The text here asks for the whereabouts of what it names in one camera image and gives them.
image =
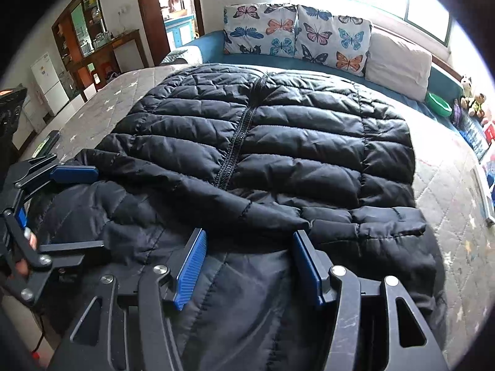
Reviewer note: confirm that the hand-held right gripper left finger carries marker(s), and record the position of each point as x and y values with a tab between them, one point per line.
189	268

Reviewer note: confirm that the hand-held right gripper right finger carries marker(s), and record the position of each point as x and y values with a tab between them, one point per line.
307	270

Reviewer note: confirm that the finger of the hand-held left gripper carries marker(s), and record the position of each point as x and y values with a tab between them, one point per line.
73	174
69	246

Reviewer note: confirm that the black puffer jacket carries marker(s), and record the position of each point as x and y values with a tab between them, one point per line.
270	143

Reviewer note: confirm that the person's left hand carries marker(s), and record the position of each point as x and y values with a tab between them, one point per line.
31	239

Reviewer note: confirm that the white refrigerator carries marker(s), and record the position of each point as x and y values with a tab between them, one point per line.
48	85

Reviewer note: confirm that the wooden glass cabinet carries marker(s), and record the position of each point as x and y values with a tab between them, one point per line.
62	42

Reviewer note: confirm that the black white patterned cushion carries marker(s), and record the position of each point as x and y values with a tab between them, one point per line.
181	54

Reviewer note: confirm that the light blue cabinet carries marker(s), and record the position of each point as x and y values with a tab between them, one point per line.
180	31

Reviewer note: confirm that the blue sofa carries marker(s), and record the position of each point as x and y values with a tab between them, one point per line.
209	44

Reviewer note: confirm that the green bowl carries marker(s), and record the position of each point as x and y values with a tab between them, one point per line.
439	104

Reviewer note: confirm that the blue patterned box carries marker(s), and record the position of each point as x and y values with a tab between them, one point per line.
473	135

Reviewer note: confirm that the purple toy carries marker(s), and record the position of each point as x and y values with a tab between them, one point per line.
457	114

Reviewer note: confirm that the white pillow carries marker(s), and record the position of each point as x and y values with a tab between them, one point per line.
398	62

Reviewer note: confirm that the red box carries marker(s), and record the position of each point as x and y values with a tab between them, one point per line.
490	131

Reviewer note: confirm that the butterfly print pillow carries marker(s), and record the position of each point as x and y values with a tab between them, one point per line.
328	38
259	27

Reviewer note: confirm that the black and white plush toy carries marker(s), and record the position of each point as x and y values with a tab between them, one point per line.
467	85

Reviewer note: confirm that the brown wooden door frame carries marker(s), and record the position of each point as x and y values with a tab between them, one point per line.
149	19

